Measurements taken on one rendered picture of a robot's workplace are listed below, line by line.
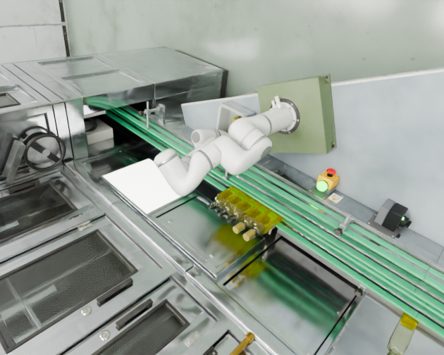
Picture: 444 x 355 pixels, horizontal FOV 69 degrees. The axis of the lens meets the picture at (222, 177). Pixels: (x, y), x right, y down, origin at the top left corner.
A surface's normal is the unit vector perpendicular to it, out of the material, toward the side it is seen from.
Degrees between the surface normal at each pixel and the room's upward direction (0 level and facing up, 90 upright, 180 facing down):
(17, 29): 90
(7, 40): 89
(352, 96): 0
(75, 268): 90
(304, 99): 2
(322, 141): 2
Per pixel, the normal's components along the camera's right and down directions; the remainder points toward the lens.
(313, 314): 0.12, -0.82
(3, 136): 0.72, 0.46
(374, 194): -0.68, 0.35
